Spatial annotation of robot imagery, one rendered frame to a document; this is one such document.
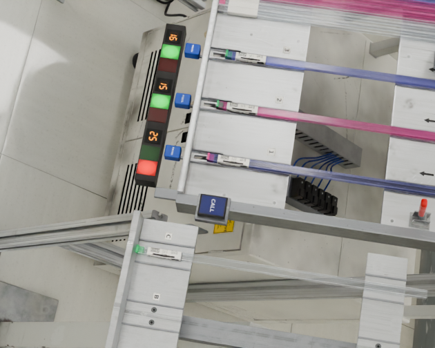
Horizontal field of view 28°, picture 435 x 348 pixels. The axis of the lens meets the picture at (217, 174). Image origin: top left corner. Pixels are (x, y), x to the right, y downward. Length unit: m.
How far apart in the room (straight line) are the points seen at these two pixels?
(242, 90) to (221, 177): 0.18
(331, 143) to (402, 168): 0.44
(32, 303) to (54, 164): 0.37
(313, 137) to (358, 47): 0.39
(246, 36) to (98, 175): 0.82
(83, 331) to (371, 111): 0.96
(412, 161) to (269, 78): 0.32
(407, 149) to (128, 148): 0.92
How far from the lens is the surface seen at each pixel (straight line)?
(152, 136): 1.68
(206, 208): 1.57
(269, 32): 1.76
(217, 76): 1.72
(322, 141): 2.06
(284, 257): 1.98
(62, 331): 1.98
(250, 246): 1.90
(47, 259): 2.30
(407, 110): 1.72
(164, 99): 1.71
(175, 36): 1.77
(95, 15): 2.52
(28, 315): 2.25
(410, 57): 1.77
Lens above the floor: 1.89
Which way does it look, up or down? 44 degrees down
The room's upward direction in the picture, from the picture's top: 81 degrees clockwise
